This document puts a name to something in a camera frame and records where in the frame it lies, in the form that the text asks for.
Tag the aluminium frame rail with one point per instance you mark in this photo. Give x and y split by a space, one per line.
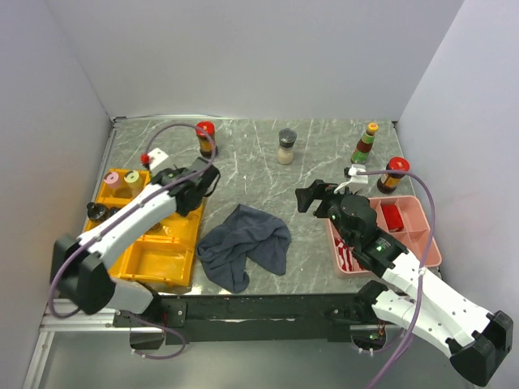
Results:
50 326

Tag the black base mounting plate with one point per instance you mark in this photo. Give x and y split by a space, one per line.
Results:
332 317

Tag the white powder bottle black cap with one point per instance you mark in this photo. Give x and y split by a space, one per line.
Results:
113 211

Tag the dark blue cloth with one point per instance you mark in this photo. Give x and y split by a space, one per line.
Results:
247 233

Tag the green lid cream bottle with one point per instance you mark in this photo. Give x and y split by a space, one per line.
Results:
132 184

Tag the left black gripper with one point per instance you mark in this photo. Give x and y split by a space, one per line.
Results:
176 169

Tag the round black cap dark bottle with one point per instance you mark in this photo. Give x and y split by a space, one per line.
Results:
97 212

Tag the red white striped packet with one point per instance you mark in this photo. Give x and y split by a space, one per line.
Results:
345 258

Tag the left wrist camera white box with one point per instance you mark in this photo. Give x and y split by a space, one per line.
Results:
155 160

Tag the yellow cap chili sauce bottle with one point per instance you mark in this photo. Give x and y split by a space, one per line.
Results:
365 144

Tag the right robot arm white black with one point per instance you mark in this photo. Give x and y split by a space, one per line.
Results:
475 340

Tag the pink lid bottle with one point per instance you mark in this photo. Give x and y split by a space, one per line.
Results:
113 184

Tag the red lid sauce jar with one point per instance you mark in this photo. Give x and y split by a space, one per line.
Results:
388 182
206 135

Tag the red packet in tray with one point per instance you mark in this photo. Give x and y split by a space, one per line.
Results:
393 218

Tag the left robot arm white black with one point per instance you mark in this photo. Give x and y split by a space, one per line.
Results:
80 265

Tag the pink compartment tray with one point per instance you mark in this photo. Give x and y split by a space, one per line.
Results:
414 236

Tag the yellow compartment organizer tray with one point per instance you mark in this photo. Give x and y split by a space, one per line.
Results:
165 253

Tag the salt grinder black top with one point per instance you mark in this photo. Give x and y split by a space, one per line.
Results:
287 138

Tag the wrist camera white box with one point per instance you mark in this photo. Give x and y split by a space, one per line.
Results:
155 160
354 180

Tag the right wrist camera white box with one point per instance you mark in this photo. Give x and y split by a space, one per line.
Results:
354 180

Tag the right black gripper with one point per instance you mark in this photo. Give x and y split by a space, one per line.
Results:
319 190

